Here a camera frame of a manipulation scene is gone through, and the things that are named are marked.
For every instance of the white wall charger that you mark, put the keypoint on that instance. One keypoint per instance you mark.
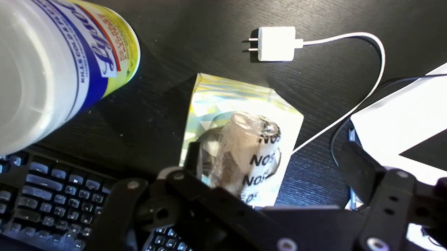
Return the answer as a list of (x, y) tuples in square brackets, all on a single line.
[(276, 43)]

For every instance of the black keyboard blue backlight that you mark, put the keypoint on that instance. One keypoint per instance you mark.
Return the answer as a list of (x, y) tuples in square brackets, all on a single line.
[(55, 204)]

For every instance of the yellow patterned tissue box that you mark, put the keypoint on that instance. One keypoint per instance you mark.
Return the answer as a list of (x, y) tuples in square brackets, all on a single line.
[(216, 99)]

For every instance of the white wipes canister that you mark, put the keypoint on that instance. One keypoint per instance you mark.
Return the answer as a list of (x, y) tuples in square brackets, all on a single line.
[(58, 57)]

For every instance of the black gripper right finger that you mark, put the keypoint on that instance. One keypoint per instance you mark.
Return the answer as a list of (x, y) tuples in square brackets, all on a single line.
[(393, 201)]

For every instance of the white box on desk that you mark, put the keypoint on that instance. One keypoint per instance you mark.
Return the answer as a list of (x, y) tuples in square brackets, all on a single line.
[(406, 128)]

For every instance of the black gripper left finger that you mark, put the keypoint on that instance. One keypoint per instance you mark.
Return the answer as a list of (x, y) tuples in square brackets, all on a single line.
[(209, 219)]

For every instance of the plastic brown object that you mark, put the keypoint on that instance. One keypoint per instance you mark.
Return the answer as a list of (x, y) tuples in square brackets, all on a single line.
[(247, 155)]

